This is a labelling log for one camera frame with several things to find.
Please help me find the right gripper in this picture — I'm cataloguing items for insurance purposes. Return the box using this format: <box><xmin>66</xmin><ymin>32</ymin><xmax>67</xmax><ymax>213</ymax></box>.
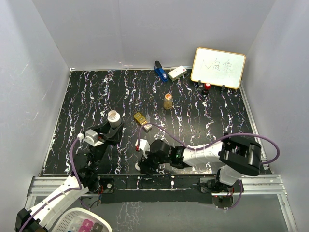
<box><xmin>138</xmin><ymin>147</ymin><xmax>171</xmax><ymax>176</ymax></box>

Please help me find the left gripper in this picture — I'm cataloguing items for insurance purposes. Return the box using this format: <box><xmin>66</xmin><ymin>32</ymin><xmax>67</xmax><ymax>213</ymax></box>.
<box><xmin>90</xmin><ymin>118</ymin><xmax>124</xmax><ymax>168</ymax></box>

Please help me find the white cap pill bottle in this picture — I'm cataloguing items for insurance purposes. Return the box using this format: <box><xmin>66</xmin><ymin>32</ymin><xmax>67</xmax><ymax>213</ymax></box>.
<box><xmin>108</xmin><ymin>110</ymin><xmax>122</xmax><ymax>128</ymax></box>

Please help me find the yellow clear weekly pill organizer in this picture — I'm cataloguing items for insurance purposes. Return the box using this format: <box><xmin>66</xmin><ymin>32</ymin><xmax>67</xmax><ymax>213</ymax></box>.
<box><xmin>134</xmin><ymin>112</ymin><xmax>152</xmax><ymax>131</ymax></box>

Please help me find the clear jar of yellow capsules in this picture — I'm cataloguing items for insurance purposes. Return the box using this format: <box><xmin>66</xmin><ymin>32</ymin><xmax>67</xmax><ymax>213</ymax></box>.
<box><xmin>163</xmin><ymin>93</ymin><xmax>173</xmax><ymax>110</ymax></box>

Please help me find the white bottle cap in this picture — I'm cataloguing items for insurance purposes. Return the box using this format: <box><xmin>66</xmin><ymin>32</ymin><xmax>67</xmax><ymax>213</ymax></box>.
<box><xmin>135</xmin><ymin>163</ymin><xmax>140</xmax><ymax>171</ymax></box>

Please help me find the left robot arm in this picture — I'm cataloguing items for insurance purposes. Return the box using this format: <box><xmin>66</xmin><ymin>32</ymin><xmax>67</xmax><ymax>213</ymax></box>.
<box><xmin>14</xmin><ymin>119</ymin><xmax>124</xmax><ymax>232</ymax></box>

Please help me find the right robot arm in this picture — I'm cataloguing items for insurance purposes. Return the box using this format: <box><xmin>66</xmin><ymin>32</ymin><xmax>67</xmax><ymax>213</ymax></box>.
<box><xmin>135</xmin><ymin>136</ymin><xmax>261</xmax><ymax>193</ymax></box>

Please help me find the blue black stapler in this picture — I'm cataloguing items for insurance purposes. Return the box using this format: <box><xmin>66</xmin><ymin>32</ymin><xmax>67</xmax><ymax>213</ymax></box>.
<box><xmin>154</xmin><ymin>60</ymin><xmax>168</xmax><ymax>82</ymax></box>

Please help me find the red emergency stop button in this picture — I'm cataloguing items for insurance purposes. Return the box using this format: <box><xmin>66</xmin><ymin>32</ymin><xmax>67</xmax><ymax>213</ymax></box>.
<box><xmin>202</xmin><ymin>83</ymin><xmax>211</xmax><ymax>95</ymax></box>

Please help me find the white green small box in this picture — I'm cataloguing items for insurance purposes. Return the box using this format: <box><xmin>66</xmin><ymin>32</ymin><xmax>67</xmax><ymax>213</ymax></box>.
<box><xmin>168</xmin><ymin>66</ymin><xmax>187</xmax><ymax>81</ymax></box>

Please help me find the white plastic basket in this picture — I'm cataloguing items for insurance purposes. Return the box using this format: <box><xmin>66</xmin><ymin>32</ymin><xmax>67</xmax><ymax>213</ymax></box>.
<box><xmin>51</xmin><ymin>207</ymin><xmax>112</xmax><ymax>232</ymax></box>

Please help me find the small whiteboard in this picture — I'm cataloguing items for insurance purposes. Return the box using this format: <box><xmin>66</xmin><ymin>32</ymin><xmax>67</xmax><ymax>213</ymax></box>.
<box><xmin>190</xmin><ymin>47</ymin><xmax>246</xmax><ymax>89</ymax></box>

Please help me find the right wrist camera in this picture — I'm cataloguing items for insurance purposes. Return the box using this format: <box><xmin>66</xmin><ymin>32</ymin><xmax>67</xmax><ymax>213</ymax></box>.
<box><xmin>135</xmin><ymin>139</ymin><xmax>150</xmax><ymax>158</ymax></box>

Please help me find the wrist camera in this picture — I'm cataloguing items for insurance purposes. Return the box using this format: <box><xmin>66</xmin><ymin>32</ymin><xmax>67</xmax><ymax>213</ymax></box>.
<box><xmin>135</xmin><ymin>139</ymin><xmax>150</xmax><ymax>158</ymax></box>
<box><xmin>77</xmin><ymin>129</ymin><xmax>104</xmax><ymax>147</ymax></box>

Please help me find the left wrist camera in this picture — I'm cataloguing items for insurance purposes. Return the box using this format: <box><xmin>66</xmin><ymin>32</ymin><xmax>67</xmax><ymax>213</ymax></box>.
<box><xmin>77</xmin><ymin>129</ymin><xmax>104</xmax><ymax>147</ymax></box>

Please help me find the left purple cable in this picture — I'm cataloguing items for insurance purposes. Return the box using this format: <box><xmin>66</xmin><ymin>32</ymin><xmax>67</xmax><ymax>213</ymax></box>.
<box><xmin>18</xmin><ymin>137</ymin><xmax>84</xmax><ymax>232</ymax></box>

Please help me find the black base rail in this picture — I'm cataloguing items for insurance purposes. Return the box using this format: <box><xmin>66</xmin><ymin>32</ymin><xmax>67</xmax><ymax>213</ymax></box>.
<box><xmin>99</xmin><ymin>174</ymin><xmax>243</xmax><ymax>205</ymax></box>

